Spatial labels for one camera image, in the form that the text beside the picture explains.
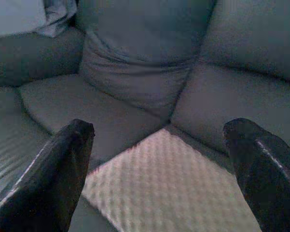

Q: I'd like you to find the green leather sofa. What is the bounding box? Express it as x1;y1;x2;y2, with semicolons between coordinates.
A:
0;0;290;232

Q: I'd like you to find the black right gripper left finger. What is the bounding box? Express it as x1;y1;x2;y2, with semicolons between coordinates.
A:
0;118;96;232

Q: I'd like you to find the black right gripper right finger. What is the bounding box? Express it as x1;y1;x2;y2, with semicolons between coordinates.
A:
222;117;290;232

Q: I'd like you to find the cream dotted pillow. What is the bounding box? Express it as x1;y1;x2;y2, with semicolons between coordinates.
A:
83;128;262;232

